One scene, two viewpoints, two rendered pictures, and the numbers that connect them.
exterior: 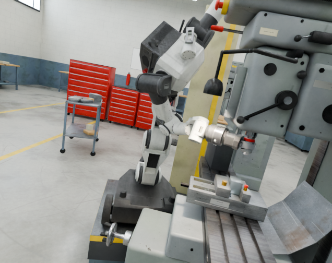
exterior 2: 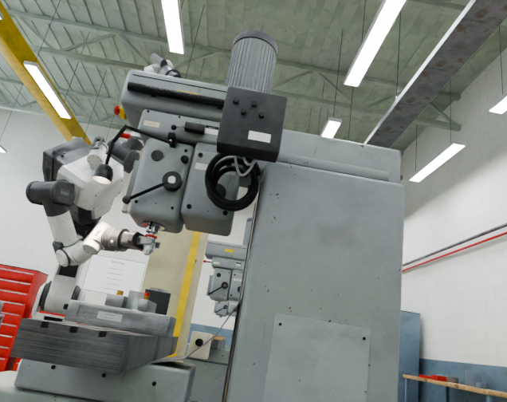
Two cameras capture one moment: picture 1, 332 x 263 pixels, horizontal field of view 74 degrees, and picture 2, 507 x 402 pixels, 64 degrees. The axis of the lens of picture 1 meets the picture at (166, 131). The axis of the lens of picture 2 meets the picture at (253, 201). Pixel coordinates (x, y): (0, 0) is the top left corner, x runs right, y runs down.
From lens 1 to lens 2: 95 cm
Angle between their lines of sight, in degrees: 33
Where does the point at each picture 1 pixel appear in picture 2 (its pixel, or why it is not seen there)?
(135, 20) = not seen: hidden behind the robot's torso
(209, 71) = (177, 242)
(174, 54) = (82, 164)
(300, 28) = (178, 122)
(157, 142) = (60, 295)
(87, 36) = (9, 234)
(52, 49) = not seen: outside the picture
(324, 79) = (204, 162)
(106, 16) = not seen: hidden behind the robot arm
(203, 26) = (124, 146)
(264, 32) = (147, 124)
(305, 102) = (190, 182)
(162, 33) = (72, 147)
